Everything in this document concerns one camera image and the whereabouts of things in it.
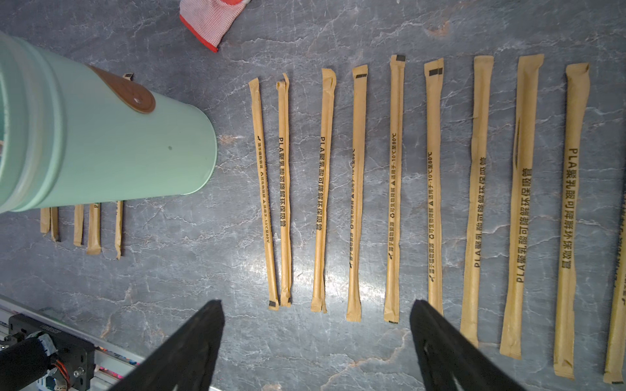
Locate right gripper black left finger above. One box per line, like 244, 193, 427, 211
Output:
112, 300, 225, 390

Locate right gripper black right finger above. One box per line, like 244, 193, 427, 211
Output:
410, 300, 523, 390

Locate thirteenth brown paper straw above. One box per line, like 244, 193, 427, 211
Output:
86, 204, 102, 255

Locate fifteenth brown paper straw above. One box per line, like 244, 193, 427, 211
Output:
50, 207, 60, 242

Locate mint green storage cup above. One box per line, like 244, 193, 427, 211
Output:
1, 34, 218, 212

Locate red hand-shaped scraper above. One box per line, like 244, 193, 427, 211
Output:
179, 0, 250, 53

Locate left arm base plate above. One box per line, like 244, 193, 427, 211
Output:
1, 314, 96, 390

